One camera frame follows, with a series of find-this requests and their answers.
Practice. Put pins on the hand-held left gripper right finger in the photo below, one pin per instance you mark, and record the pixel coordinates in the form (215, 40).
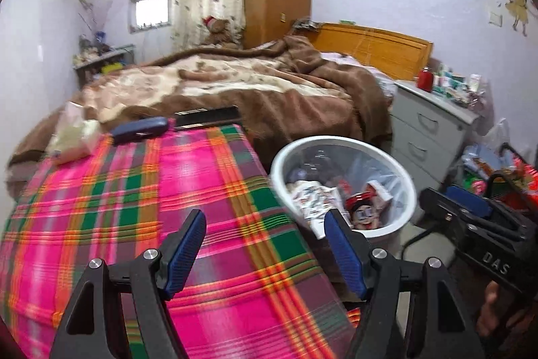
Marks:
(344, 254)

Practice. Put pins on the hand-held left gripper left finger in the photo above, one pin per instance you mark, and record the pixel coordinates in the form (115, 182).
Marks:
(185, 254)

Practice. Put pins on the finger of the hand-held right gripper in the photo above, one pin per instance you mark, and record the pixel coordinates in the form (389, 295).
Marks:
(466, 201)
(437, 212)

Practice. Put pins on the red white carton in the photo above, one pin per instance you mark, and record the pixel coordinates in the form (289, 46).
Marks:
(378, 193)

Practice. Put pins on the printed paper cup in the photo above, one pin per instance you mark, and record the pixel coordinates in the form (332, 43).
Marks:
(315, 197)

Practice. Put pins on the white rimmed trash bin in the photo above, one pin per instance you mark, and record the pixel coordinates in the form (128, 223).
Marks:
(336, 141)

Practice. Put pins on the person's right hand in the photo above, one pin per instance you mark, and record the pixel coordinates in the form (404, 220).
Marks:
(489, 308)

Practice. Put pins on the pile of plastic bags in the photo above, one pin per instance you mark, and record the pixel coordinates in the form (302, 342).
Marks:
(479, 165)

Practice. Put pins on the pink green plaid cloth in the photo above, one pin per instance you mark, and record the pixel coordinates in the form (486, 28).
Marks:
(126, 207)

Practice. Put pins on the grey drawer nightstand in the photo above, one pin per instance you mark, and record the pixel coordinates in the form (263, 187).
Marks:
(420, 132)

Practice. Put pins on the pile of small boxes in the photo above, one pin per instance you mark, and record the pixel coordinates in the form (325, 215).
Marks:
(456, 83)

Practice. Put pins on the red cup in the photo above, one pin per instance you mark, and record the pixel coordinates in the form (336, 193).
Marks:
(425, 80)

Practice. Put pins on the dark blue glasses case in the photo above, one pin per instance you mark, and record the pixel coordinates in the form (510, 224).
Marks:
(138, 130)

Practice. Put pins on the long black flat box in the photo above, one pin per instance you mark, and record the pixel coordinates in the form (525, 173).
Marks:
(206, 118)

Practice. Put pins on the cream soft tissue pack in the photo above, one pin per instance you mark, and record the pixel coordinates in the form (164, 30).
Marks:
(71, 136)

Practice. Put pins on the brown patterned blanket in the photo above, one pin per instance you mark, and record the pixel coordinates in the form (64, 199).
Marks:
(273, 98)

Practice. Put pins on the wooden headboard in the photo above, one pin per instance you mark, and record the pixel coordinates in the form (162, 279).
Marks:
(378, 47)

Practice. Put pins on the cluttered white desk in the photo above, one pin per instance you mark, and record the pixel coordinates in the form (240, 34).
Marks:
(101, 60)

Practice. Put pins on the brown teddy bear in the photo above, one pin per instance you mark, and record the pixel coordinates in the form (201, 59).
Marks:
(218, 33)

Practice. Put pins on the small window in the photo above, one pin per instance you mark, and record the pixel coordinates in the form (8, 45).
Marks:
(149, 10)

